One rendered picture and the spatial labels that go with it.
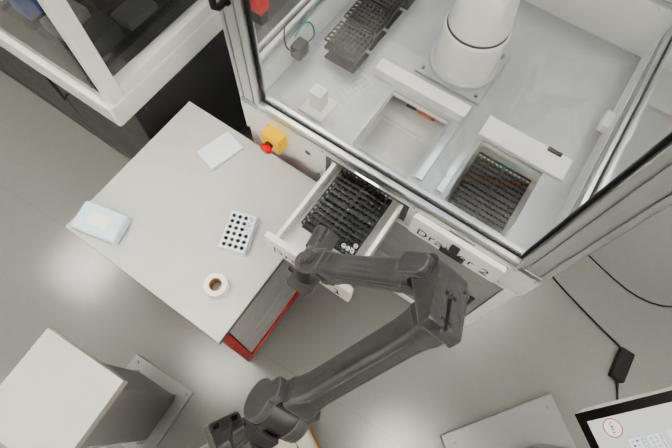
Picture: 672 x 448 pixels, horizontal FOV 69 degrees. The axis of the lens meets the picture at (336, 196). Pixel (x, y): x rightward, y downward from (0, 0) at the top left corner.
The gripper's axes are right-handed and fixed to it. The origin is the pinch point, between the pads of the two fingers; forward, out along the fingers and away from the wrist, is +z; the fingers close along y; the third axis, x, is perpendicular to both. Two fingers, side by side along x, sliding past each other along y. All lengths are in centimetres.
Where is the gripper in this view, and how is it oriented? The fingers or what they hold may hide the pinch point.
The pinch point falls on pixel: (308, 281)
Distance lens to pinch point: 136.3
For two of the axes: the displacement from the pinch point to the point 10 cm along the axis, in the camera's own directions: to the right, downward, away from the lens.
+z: -0.3, 4.0, 9.2
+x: -8.2, -5.3, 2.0
